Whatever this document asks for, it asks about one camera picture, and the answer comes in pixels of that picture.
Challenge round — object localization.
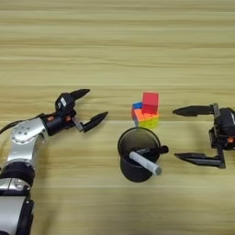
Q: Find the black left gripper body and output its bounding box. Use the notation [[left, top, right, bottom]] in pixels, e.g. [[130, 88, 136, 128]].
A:
[[40, 111, 85, 137]]

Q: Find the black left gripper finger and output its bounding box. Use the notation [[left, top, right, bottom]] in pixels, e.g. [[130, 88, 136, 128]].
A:
[[69, 88, 92, 101], [81, 111, 109, 133]]

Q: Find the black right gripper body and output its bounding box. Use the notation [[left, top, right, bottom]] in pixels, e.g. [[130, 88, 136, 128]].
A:
[[208, 103, 235, 169]]

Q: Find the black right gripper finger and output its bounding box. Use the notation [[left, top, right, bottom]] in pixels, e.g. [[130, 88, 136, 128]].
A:
[[173, 151, 221, 168], [172, 105, 215, 118]]

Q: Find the black marker pen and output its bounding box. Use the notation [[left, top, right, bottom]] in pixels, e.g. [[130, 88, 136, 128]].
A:
[[134, 145, 170, 157]]

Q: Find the red cube block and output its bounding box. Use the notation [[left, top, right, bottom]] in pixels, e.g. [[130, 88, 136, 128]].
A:
[[141, 92, 160, 116]]

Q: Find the black mesh pen cup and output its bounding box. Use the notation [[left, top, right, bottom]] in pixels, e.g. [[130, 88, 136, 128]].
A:
[[117, 127, 162, 184]]

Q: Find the multicolour puzzle cube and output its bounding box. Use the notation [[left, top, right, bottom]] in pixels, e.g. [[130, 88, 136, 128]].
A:
[[130, 101, 161, 129]]

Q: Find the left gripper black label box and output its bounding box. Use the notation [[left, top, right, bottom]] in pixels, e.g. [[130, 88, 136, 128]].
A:
[[54, 92, 77, 117]]

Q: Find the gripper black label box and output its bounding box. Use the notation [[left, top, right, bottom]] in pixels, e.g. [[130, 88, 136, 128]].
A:
[[54, 92, 77, 117], [218, 107, 235, 137]]

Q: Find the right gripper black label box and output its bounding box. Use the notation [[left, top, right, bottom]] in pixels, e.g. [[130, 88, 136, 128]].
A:
[[218, 107, 235, 137]]

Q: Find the grey marker pen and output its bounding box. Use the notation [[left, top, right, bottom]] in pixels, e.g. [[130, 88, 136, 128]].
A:
[[129, 151, 163, 177]]

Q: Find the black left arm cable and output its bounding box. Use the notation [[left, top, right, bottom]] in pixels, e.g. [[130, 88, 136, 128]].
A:
[[0, 113, 45, 136]]

